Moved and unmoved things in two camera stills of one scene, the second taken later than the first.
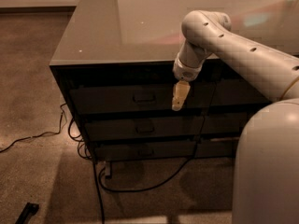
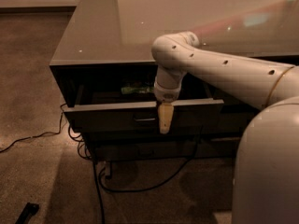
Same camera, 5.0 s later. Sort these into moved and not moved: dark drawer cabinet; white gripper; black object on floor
Moved: white gripper
Not moved: dark drawer cabinet; black object on floor
